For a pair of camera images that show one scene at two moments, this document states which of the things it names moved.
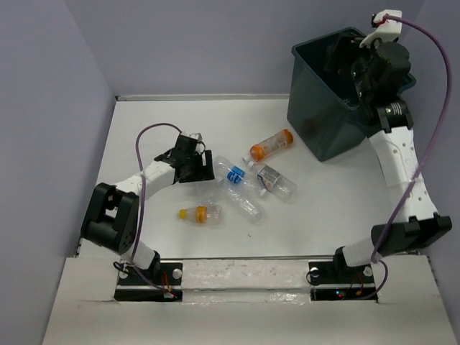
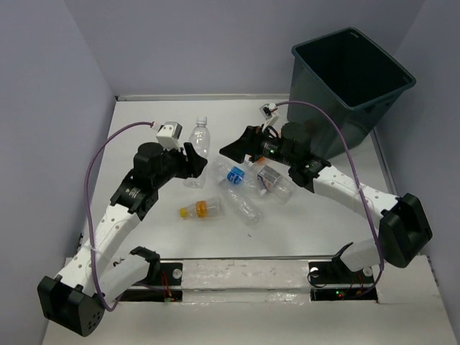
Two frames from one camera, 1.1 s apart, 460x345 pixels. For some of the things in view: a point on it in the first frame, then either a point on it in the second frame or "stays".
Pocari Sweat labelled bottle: (272, 181) stays
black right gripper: (342, 45) → (248, 144)
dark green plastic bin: (324, 108) stays
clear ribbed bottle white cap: (242, 203) stays
